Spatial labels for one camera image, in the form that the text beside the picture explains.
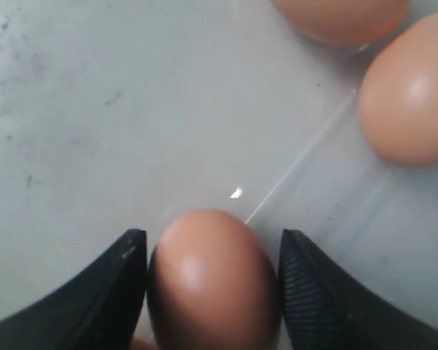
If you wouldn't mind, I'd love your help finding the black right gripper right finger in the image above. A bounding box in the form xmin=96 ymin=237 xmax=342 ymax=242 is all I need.
xmin=279 ymin=230 xmax=438 ymax=349

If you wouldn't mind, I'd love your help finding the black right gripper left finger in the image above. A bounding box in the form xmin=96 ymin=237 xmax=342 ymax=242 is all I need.
xmin=0 ymin=229 xmax=147 ymax=349

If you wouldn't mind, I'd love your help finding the brown egg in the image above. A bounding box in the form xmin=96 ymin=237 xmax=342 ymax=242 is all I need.
xmin=272 ymin=0 xmax=411 ymax=46
xmin=358 ymin=12 xmax=438 ymax=167
xmin=147 ymin=209 xmax=280 ymax=349

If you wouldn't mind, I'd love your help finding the clear plastic box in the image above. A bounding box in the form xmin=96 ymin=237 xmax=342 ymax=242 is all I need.
xmin=0 ymin=1 xmax=438 ymax=328

